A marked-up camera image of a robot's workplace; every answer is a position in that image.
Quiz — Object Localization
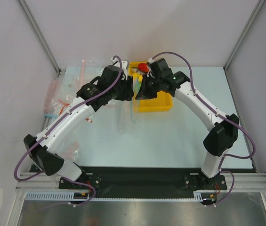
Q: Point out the pile of spare zip bags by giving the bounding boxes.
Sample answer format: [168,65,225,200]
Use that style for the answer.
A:
[44,60,104,161]

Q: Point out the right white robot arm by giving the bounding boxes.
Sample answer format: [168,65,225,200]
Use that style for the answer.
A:
[135,58,239,189]

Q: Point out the aluminium frame rail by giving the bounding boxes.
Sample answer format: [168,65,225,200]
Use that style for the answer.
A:
[15,171,266,192]

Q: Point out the grey toy fish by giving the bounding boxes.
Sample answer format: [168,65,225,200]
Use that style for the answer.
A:
[131,67,146,75]

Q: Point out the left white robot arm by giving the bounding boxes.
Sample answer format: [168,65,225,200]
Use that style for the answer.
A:
[24,64,134,188]

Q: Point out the white slotted cable duct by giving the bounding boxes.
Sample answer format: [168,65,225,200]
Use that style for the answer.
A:
[25,190,218,202]

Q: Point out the purple cable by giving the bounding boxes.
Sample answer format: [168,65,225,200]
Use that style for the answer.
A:
[149,51,258,208]
[13,55,124,209]

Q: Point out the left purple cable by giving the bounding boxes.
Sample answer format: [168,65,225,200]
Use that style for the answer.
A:
[13,55,124,209]

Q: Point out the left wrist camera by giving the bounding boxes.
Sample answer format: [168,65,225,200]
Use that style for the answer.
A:
[111,59,129,81]

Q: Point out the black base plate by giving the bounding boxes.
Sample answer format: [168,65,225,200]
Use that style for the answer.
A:
[29,165,227,199]

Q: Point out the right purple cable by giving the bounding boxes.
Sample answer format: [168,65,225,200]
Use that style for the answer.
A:
[149,51,258,208]

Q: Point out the clear blue-zipper bag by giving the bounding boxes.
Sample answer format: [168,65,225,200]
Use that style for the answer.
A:
[116,80,141,134]

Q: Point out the red toy mango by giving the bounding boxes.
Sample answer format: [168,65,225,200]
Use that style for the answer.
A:
[138,63,149,73]

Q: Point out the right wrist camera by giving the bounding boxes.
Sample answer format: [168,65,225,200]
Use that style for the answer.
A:
[146,57,154,78]

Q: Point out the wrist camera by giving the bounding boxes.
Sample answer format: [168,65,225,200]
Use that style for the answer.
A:
[111,59,129,81]
[146,57,154,78]

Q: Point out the yellow plastic tray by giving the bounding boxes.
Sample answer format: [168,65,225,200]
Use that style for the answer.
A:
[129,62,173,113]

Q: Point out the yellow toy pear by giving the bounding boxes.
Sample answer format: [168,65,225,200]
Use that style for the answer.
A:
[132,73,142,82]

